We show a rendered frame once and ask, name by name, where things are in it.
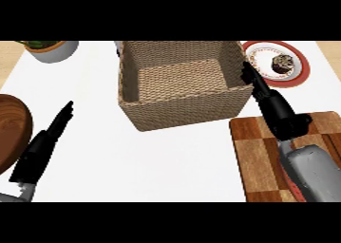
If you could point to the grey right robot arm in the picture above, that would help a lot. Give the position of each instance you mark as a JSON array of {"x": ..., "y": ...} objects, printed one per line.
[{"x": 313, "y": 172}]

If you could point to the dark chocolate cupcake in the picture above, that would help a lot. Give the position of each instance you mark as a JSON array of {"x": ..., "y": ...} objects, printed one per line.
[{"x": 282, "y": 64}]

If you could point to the grey plant pot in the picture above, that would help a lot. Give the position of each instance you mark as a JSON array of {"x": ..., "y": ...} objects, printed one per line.
[{"x": 49, "y": 49}]

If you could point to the tan wicker basket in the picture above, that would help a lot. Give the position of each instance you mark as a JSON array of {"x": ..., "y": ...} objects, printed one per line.
[{"x": 182, "y": 85}]

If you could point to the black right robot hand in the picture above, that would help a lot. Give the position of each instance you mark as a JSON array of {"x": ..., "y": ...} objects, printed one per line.
[{"x": 276, "y": 109}]

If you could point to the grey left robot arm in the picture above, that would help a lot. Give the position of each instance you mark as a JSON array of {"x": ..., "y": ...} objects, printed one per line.
[{"x": 15, "y": 193}]

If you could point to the red and white plate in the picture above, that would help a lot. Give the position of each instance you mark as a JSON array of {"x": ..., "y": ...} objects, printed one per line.
[{"x": 277, "y": 63}]

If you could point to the checkered wooden cutting board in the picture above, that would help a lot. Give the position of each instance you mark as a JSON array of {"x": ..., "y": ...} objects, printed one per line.
[{"x": 261, "y": 152}]

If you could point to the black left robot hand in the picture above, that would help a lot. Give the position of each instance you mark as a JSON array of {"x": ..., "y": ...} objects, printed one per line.
[{"x": 38, "y": 152}]

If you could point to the round brown wooden board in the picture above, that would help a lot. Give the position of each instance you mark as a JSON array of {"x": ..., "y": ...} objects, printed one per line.
[{"x": 5, "y": 134}]

